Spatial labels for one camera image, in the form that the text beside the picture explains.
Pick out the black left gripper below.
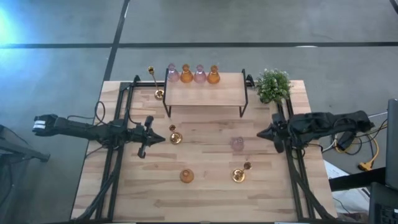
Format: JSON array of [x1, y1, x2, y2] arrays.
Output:
[[127, 116, 166, 159]]

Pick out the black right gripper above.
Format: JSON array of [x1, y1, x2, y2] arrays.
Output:
[[257, 112, 292, 154]]

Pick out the short brass candlestick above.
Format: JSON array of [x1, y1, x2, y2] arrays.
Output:
[[169, 124, 183, 145]]

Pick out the tall brass candlestick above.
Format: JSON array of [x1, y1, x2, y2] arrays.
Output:
[[230, 161, 252, 183], [147, 65, 165, 101]]

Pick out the green potted plant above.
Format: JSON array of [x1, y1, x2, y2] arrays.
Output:
[[254, 68, 292, 105]]

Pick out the wooden shelf black metal legs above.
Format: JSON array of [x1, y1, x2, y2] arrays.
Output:
[[162, 68, 249, 118]]

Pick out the white paper sheet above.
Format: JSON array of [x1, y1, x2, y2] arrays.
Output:
[[323, 160, 371, 215]]

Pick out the black power adapter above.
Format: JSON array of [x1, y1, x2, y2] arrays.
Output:
[[337, 130, 355, 151]]

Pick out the black desk edge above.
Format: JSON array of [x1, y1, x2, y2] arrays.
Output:
[[328, 167, 387, 192]]

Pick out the grey monitor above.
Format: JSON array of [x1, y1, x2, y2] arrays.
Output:
[[385, 98, 398, 190]]

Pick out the black equipment box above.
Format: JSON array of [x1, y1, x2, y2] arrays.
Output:
[[368, 182, 398, 224]]

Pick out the black aluminium frame rail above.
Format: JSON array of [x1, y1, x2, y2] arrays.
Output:
[[119, 74, 257, 88], [278, 102, 335, 222], [74, 81, 133, 222]]

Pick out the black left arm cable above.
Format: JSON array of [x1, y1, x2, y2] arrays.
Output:
[[66, 100, 137, 127]]

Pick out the yellow power cable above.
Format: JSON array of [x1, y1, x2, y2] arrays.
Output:
[[334, 123, 388, 172]]

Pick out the white cable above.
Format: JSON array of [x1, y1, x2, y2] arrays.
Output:
[[322, 111, 388, 153]]

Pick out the black furniture frame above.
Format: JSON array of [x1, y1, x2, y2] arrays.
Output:
[[0, 124, 50, 224]]

